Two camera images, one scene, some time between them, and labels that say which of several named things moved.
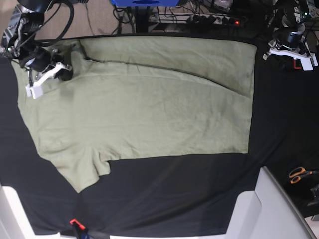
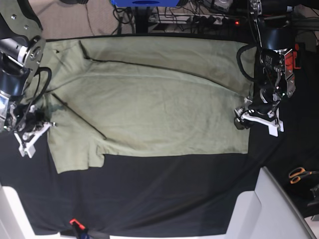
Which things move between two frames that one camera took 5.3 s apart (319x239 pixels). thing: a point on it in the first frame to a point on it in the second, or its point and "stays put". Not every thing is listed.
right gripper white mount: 307,61 to 271,119
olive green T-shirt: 133,97 stays put
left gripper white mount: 60,70 to 32,129
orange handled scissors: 297,173 stays put
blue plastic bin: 145,3 stays put
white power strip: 194,19 stays put
